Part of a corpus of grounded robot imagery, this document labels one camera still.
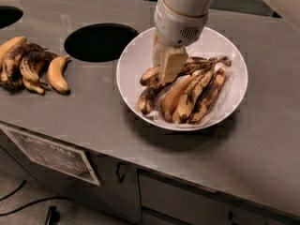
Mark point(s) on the black cabinet handle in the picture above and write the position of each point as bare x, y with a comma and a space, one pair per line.
120, 171

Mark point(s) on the framed landfill sign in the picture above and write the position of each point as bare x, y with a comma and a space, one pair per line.
54, 155

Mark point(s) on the black object on floor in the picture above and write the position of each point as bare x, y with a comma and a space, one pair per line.
52, 216

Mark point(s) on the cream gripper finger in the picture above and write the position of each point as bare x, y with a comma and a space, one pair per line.
172, 60
159, 51

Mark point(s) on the yellow hidden bowl banana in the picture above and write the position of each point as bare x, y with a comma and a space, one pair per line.
169, 103

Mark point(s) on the spotted banana with long stem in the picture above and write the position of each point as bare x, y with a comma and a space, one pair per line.
150, 76

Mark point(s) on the yellow banana on counter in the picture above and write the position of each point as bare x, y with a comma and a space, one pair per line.
55, 74

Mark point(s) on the dark curved banana on counter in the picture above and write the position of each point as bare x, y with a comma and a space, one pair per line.
30, 67

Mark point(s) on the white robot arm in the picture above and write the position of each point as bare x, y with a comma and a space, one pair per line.
286, 9

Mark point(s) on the white round bowl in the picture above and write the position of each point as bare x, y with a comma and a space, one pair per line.
137, 58

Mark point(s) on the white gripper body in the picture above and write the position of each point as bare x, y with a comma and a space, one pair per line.
175, 25

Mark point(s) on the blackened banana on counter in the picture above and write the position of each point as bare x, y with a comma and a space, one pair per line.
11, 75

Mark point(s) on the dark bowl banana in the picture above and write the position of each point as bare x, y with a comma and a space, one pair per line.
147, 97
208, 97

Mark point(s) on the dark leftmost bowl banana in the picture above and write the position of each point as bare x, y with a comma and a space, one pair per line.
147, 97

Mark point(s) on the yellow banana far left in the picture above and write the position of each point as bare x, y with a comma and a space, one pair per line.
6, 46

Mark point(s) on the dark rightmost bowl banana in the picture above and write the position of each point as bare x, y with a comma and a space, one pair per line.
208, 97

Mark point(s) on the grey cabinet drawer front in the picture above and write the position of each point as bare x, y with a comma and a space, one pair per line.
182, 204

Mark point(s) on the spotted middle bowl banana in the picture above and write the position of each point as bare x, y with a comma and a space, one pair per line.
188, 99

